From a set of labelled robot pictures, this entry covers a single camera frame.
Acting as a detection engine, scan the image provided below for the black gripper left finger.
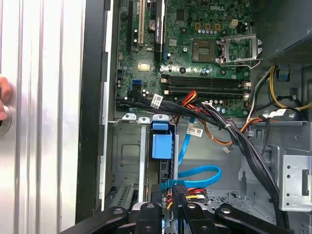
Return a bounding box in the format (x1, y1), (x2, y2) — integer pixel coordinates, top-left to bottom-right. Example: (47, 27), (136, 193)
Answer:
(59, 185), (163, 234)

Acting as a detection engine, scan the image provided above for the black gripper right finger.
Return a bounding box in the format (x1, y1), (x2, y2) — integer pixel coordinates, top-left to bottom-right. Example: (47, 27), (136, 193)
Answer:
(174, 185), (296, 234)

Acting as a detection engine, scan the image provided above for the blue data wire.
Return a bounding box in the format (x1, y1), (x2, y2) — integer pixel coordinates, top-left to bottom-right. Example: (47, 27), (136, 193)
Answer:
(161, 116), (222, 191)

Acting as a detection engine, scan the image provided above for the hard disk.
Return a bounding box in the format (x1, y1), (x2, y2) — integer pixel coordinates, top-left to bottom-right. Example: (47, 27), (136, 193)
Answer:
(146, 114), (177, 213)

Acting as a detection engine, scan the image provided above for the silver metal disk bay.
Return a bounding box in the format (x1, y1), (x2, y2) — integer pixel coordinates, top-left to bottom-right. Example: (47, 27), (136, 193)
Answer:
(112, 112), (179, 234)

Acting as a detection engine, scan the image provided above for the black RAM slot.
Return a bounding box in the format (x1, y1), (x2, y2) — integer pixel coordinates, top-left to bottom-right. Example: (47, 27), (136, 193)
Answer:
(161, 74), (251, 81)
(163, 91), (251, 98)
(163, 85), (251, 92)
(161, 79), (251, 86)

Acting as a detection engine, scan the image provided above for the long black expansion slot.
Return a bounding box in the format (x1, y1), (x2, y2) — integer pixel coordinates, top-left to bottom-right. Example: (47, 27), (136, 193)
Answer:
(154, 0), (163, 62)

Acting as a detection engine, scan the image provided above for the tan expansion slot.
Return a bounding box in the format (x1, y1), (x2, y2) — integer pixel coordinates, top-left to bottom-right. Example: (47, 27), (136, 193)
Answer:
(137, 0), (145, 47)

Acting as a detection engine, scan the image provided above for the short black expansion slot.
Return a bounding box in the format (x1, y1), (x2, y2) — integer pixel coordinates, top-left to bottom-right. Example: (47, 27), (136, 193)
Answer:
(126, 0), (134, 52)

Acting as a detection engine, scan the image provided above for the person's bare hand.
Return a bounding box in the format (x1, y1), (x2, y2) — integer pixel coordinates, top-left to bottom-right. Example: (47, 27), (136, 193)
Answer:
(0, 77), (16, 120)

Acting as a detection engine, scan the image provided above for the open grey PC case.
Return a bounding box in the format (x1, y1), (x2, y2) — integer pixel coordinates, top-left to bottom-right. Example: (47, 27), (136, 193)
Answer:
(75, 0), (312, 234)

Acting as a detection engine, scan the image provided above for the green motherboard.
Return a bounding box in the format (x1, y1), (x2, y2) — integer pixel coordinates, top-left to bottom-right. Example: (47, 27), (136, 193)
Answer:
(114, 0), (254, 119)

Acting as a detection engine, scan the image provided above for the pale square chipset chip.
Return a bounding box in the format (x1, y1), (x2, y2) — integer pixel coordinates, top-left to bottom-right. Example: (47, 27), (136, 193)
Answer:
(137, 61), (151, 72)

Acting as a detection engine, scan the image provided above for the CPU socket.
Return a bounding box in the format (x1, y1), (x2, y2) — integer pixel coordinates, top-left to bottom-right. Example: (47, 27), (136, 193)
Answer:
(192, 39), (217, 63)

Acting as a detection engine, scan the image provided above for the small blue plastic clip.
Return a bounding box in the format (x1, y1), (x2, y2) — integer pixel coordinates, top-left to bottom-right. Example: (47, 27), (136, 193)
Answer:
(278, 64), (291, 81)

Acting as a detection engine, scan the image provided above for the grey perforated power supply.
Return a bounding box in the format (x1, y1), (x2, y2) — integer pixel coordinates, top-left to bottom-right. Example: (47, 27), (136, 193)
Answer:
(253, 0), (312, 64)

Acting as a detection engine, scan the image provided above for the black-plug disk power wire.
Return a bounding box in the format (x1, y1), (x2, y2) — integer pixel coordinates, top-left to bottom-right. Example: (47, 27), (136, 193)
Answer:
(162, 187), (209, 208)

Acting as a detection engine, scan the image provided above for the thin orange brown wire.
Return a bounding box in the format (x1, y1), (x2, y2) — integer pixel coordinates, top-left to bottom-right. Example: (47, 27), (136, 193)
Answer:
(175, 114), (264, 154)

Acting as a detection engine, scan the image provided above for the thick black wire bundle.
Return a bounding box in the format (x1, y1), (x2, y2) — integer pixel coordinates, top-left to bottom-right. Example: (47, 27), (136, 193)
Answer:
(116, 89), (287, 234)

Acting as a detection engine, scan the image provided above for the silver drive cage bracket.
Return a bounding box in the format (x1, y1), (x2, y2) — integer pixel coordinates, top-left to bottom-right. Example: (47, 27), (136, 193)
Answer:
(277, 145), (312, 213)

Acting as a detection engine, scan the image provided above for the red orange yellow wire bundle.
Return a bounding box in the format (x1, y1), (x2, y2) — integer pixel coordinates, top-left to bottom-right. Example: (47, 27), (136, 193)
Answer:
(182, 90), (211, 116)

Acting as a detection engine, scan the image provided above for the white grey wire bundle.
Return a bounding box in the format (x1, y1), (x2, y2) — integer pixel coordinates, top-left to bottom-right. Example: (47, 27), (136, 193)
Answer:
(245, 70), (273, 125)

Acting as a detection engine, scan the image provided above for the yellow and black wire bundle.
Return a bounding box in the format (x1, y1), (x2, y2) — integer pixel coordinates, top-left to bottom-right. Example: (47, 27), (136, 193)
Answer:
(267, 63), (312, 112)

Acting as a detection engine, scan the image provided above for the thin wire locking lever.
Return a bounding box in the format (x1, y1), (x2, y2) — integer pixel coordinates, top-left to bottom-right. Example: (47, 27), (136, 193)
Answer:
(220, 58), (263, 68)

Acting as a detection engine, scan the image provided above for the metal socket cover frame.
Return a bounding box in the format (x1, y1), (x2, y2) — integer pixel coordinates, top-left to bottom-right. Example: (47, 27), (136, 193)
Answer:
(218, 33), (263, 64)

